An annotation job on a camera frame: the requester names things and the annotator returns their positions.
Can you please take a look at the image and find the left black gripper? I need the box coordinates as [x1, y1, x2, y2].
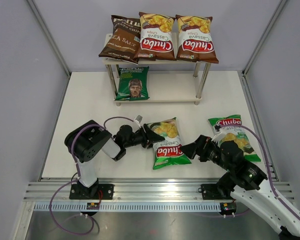
[124, 123, 165, 149]

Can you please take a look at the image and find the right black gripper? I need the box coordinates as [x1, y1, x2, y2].
[179, 134, 234, 173]

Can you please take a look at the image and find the green Chuba cassava bag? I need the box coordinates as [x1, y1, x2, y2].
[147, 117, 192, 170]

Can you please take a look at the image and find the green white Chuba bag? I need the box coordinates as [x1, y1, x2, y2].
[208, 114, 261, 163]

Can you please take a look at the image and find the green Kettle hand cooked bag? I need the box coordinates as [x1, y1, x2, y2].
[115, 66, 150, 101]

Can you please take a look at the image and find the brown Chuba cassava bag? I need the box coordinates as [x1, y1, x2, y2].
[175, 14, 219, 64]
[134, 12, 176, 61]

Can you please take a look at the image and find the brown Kettle sea salt bag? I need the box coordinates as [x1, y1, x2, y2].
[98, 15, 141, 65]

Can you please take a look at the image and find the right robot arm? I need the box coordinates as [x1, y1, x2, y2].
[180, 135, 300, 240]

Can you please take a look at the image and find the white two-tier wooden shelf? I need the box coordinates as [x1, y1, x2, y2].
[102, 57, 212, 107]

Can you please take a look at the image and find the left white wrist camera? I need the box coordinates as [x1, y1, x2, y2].
[133, 115, 143, 129]

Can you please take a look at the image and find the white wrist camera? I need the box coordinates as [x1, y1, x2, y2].
[133, 115, 143, 129]
[212, 125, 226, 142]

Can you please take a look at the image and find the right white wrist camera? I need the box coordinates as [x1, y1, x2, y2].
[212, 125, 226, 142]

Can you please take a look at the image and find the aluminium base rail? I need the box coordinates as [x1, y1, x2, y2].
[24, 178, 215, 202]

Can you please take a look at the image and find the white slotted cable duct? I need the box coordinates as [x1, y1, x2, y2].
[34, 201, 236, 213]

